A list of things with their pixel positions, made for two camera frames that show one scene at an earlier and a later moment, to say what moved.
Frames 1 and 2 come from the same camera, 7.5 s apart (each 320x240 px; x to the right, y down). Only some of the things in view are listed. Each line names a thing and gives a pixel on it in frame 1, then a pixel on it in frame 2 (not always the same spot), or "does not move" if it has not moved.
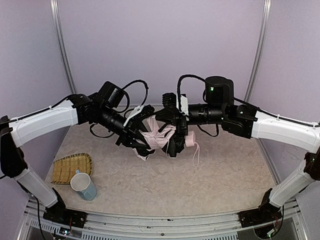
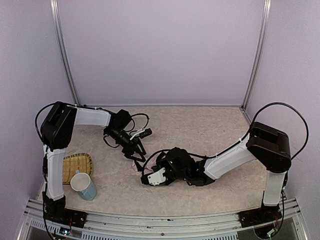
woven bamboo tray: (64, 169) does not move
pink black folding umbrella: (153, 136) to (150, 162)
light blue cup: (81, 183) does not move
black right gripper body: (181, 125) to (145, 179)
